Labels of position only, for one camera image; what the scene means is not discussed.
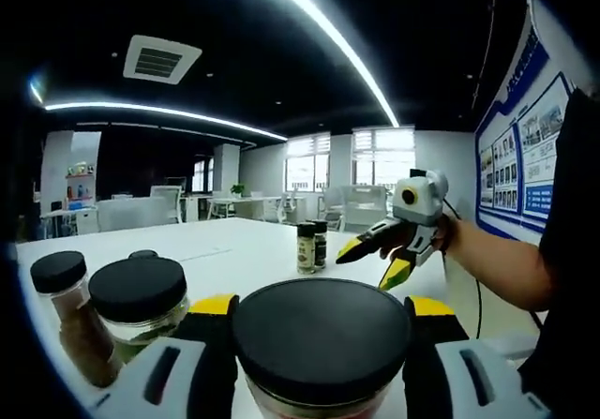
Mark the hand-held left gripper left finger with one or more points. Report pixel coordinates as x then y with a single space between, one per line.
150 381

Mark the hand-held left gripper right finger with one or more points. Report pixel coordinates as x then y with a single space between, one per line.
469 381

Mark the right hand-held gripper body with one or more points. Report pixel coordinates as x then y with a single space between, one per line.
424 201

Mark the dark pepper small spice bottle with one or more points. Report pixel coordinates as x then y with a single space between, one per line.
321 245

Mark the beige label small spice bottle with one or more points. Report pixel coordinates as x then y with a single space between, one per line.
306 250

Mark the brown powder jar black lid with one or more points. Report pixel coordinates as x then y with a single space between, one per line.
82 325

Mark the green powder jar black lid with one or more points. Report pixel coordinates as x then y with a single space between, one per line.
136 288

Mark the red label jar black lid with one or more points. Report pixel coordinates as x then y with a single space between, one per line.
323 334

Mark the person's right hand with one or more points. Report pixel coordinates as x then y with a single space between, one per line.
396 246

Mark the white mesh office chair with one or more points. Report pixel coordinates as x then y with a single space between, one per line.
330 205
363 205
166 201

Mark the office window with blinds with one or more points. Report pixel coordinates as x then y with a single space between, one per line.
202 175
384 156
307 166

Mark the white office desk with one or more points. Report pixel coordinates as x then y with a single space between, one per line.
253 199

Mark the white table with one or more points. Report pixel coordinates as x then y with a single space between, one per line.
244 259

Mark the green potted plant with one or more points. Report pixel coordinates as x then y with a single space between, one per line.
238 189

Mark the display shelf with colourful items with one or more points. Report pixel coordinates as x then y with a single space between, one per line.
80 187

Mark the ceiling air conditioner vent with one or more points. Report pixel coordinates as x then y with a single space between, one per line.
161 60

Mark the blue wall poster board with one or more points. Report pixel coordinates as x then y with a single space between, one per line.
539 156

